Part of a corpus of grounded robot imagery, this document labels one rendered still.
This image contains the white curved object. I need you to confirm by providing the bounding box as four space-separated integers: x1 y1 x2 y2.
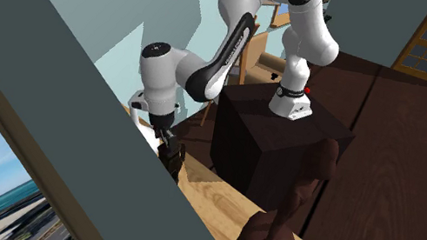
123 107 167 156

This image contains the light wooden table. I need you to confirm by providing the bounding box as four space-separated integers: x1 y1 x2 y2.
99 102 350 240

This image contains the dark robot stand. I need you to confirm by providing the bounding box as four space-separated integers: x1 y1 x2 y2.
202 73 363 224

